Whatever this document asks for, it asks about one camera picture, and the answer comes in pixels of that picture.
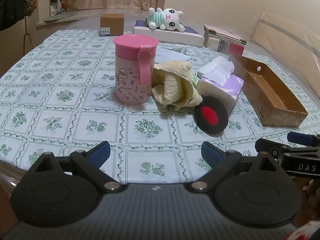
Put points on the white tissue sheet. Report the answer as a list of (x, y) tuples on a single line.
[(218, 70)]

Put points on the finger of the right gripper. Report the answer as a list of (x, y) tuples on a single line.
[(300, 138), (271, 147)]

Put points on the stack of books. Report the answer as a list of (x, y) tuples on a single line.
[(223, 41)]

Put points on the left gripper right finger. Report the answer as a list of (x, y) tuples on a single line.
[(251, 191)]

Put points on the large plastic wrapped cardboard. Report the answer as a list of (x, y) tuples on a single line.
[(293, 44)]

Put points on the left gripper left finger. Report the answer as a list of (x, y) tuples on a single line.
[(57, 191)]

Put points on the black red round pad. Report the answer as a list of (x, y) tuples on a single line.
[(211, 115)]

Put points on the brown cardboard tray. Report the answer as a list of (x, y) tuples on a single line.
[(273, 102)]

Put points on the purple tissue pack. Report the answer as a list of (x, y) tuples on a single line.
[(227, 94)]

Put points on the white bunny plush toy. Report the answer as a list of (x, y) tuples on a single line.
[(167, 19)]

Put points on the white blue flat box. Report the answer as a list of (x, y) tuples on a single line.
[(189, 37)]

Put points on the floral tablecloth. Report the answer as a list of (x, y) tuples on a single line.
[(60, 98)]

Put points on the cream yellow towel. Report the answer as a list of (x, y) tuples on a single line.
[(172, 85)]

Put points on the green cleaning cloth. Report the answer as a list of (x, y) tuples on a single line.
[(194, 79)]

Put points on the pink lidded cup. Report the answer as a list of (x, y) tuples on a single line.
[(134, 62)]

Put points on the small brown cardboard box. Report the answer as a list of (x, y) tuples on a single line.
[(111, 25)]

